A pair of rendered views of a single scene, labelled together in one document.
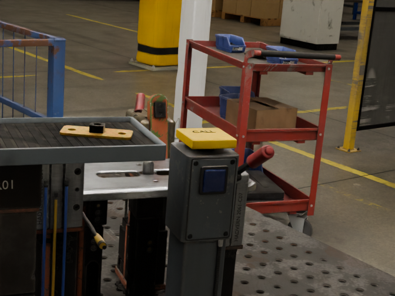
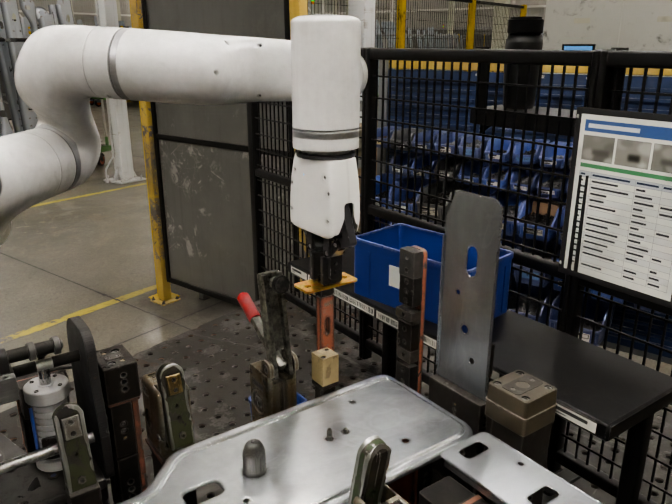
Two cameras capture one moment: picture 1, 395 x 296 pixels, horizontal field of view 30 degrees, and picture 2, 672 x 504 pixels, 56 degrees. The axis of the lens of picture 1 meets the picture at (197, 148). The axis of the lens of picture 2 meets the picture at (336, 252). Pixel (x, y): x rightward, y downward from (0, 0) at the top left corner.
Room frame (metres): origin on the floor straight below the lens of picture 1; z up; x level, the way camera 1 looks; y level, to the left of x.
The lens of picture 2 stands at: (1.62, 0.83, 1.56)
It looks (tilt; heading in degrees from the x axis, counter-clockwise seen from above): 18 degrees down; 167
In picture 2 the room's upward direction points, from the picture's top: straight up
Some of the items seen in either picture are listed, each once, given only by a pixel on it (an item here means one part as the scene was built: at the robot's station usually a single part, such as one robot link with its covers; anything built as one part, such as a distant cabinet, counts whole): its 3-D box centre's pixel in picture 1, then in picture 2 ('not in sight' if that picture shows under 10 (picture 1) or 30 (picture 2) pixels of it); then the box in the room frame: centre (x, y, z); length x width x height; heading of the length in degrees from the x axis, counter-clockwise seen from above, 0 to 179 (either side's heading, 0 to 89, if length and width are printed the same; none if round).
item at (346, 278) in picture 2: not in sight; (326, 279); (0.84, 1.00, 1.26); 0.08 x 0.04 x 0.01; 113
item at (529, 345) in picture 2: not in sight; (442, 315); (0.49, 1.33, 1.02); 0.90 x 0.22 x 0.03; 23
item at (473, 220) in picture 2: not in sight; (466, 295); (0.75, 1.25, 1.17); 0.12 x 0.01 x 0.34; 23
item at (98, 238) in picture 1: (91, 228); not in sight; (0.94, 0.14, 1.00); 0.12 x 0.01 x 0.01; 23
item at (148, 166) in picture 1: (147, 170); not in sight; (1.22, 0.08, 1.00); 0.02 x 0.02 x 0.04
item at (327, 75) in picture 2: not in sight; (326, 72); (0.84, 1.00, 1.53); 0.09 x 0.08 x 0.13; 155
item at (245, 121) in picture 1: (250, 133); not in sight; (3.65, -0.26, 0.49); 0.81 x 0.47 x 0.97; 23
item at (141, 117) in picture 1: (143, 200); not in sight; (1.41, 0.10, 0.88); 0.15 x 0.11 x 0.36; 23
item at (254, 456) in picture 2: not in sight; (254, 459); (0.89, 0.89, 1.02); 0.03 x 0.03 x 0.07
